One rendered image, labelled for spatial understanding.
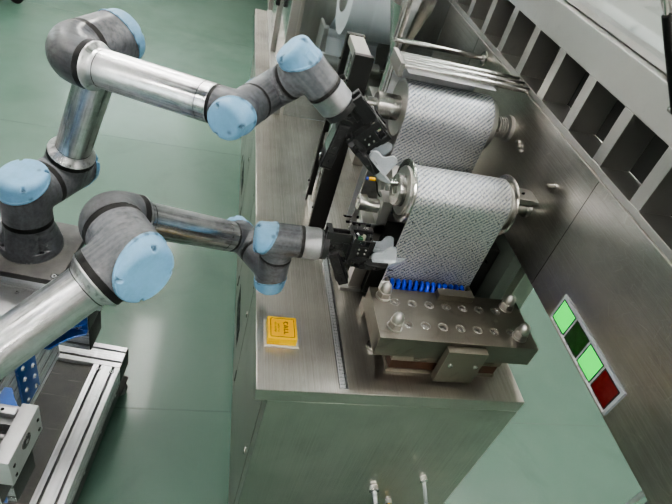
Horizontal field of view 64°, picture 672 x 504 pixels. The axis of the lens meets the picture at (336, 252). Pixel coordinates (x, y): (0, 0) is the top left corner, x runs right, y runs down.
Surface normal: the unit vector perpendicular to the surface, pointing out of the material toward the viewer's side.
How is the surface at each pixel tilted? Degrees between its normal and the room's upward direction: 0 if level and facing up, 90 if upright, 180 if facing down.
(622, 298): 90
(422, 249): 90
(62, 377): 0
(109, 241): 31
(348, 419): 90
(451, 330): 0
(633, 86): 90
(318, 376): 0
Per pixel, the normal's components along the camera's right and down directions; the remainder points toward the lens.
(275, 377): 0.24, -0.74
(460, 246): 0.11, 0.66
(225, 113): -0.35, 0.54
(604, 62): -0.96, -0.11
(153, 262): 0.72, 0.53
